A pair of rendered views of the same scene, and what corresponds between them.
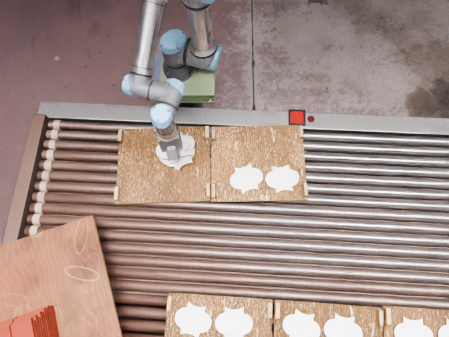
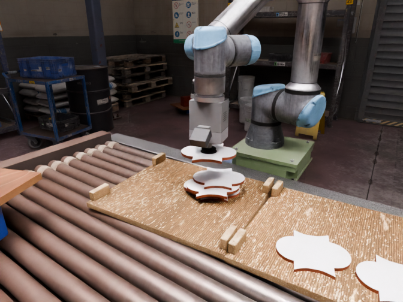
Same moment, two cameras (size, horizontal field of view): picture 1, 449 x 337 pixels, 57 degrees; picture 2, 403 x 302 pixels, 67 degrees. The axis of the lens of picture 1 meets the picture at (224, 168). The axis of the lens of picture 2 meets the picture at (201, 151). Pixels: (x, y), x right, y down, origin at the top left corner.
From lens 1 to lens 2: 1.27 m
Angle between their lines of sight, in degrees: 51
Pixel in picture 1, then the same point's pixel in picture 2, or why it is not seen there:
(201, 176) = (229, 221)
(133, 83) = not seen: hidden behind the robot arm
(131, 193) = (117, 201)
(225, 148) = (288, 209)
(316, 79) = not seen: outside the picture
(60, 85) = not seen: hidden behind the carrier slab
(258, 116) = (360, 203)
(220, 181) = (258, 238)
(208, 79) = (295, 155)
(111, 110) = (170, 150)
